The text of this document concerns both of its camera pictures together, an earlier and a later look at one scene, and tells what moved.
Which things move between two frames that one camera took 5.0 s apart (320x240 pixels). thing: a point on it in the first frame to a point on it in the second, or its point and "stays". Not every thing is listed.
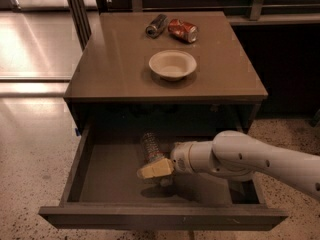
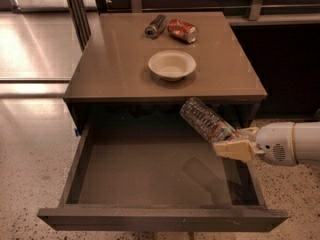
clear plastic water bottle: x=152 y=151 to x=211 y=126
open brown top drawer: x=104 y=192 stays
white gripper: x=180 y=159 to x=275 y=144
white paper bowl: x=172 y=65 stays
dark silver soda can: x=156 y=26 stays
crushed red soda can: x=184 y=31 stays
